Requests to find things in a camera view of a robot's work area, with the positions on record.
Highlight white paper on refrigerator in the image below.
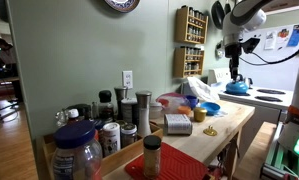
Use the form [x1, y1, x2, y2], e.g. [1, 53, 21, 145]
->
[263, 30, 277, 51]

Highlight blue plastic bowl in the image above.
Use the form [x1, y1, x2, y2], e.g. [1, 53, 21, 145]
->
[200, 101, 221, 117]

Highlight black-cap dark bottle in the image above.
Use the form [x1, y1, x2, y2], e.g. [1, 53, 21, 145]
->
[98, 89, 115, 123]

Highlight orange fridge magnet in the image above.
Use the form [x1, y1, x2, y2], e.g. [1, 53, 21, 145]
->
[277, 28, 290, 43]

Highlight wooden tray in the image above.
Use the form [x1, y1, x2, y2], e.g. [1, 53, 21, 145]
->
[42, 121, 164, 180]

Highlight person in background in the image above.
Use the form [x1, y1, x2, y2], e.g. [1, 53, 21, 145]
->
[0, 37, 23, 101]

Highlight orange plastic lid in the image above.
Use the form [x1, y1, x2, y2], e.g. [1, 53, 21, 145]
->
[177, 105, 192, 116]

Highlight black-lid spice jar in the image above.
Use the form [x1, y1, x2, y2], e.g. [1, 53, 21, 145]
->
[142, 134, 162, 179]

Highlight small gold jar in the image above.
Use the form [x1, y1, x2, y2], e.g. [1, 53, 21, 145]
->
[193, 106, 208, 123]

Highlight large black frying pan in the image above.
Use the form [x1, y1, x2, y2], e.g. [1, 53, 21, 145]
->
[211, 0, 227, 30]

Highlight steel and white salt grinder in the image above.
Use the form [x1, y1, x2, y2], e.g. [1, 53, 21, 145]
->
[135, 90, 153, 138]

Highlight white spice shaker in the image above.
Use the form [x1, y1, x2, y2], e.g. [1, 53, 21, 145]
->
[102, 122, 121, 157]

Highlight white plastic tub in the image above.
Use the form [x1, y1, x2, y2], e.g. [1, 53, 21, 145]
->
[148, 101, 164, 120]

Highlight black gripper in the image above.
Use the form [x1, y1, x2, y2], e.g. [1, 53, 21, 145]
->
[225, 43, 243, 83]

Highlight aluminium robot stand frame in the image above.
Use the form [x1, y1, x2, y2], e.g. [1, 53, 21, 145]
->
[260, 123, 299, 180]

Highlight white refrigerator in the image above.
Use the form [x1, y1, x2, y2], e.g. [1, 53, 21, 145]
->
[238, 22, 299, 92]

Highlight round brass lid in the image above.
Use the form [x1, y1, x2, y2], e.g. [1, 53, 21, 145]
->
[202, 125, 219, 137]

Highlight steel and dark pepper grinder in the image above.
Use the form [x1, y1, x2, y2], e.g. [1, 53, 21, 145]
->
[113, 86, 129, 121]

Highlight blue plastic cup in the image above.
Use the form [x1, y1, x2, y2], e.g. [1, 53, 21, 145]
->
[184, 94, 200, 109]

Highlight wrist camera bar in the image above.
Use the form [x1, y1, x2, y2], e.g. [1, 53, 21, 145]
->
[241, 37, 261, 55]

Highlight white-cap red bottle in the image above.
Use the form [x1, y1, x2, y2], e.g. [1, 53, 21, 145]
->
[66, 108, 81, 125]

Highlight clear container with red lid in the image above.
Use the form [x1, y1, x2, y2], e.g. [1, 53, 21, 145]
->
[155, 92, 192, 114]

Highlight red silicone mat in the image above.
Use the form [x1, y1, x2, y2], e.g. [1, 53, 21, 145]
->
[124, 142, 210, 180]

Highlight small slim glass bottle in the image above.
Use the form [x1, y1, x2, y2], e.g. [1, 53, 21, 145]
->
[91, 101, 99, 119]

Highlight grey labelled canister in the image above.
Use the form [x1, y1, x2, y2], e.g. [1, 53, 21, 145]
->
[120, 97, 139, 125]

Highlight white rectangular tin can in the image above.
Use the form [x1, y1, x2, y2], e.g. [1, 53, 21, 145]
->
[163, 113, 193, 136]

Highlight large blue-lid plastic jar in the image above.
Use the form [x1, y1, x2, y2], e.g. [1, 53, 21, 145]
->
[51, 119, 104, 180]

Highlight blue kettle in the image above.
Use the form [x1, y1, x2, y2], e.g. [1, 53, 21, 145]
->
[225, 73, 254, 95]

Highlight white crumpled napkin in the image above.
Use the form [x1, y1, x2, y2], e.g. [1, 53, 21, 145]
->
[215, 109, 229, 118]

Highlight black tripod legs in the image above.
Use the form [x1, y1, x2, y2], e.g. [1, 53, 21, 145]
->
[0, 99, 21, 123]

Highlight white electric stove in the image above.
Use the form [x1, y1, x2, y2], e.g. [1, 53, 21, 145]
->
[207, 67, 294, 161]

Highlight silver-lid glass jar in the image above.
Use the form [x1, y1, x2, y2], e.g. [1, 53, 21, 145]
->
[120, 123, 138, 149]

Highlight white wall outlet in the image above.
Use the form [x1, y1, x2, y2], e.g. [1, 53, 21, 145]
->
[122, 70, 134, 90]

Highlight blue paper on refrigerator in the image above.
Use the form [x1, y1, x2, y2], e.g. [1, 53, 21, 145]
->
[286, 23, 299, 48]

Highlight clear glass jar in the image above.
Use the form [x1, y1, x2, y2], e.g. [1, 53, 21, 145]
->
[54, 109, 69, 129]

